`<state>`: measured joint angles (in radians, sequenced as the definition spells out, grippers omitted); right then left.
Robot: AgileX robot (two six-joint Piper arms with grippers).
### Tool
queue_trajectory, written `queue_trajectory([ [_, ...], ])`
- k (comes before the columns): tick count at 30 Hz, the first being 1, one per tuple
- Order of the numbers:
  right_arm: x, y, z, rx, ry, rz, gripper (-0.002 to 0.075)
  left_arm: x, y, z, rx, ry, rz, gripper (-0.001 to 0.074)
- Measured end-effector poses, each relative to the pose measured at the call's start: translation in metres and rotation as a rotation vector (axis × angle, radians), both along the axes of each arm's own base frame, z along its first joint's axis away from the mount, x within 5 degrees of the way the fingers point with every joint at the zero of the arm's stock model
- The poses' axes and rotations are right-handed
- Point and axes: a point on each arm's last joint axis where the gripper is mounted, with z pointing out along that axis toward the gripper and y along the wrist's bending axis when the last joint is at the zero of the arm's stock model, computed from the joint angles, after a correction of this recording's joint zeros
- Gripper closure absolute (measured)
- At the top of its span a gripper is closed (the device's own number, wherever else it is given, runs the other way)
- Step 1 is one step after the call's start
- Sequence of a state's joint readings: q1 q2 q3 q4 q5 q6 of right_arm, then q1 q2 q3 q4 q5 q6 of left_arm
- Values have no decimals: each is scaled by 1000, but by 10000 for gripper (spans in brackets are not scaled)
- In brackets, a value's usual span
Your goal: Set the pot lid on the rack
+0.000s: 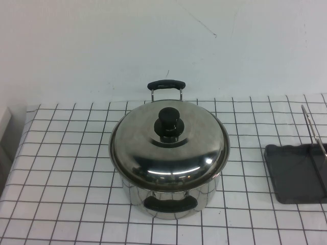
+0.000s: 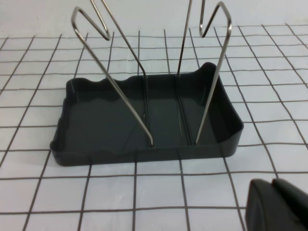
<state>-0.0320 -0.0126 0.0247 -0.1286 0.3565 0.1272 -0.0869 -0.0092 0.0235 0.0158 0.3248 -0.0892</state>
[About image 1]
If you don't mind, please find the steel pot lid black knob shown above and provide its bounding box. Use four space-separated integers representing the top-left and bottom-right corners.
110 100 230 192

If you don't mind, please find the stainless steel cooking pot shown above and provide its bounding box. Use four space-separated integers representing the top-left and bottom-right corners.
109 79 232 221

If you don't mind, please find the white black checked tablecloth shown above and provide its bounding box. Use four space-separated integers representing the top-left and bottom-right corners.
0 94 327 245

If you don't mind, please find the black tray wire lid rack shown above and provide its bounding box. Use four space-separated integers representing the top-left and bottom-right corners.
265 104 327 205

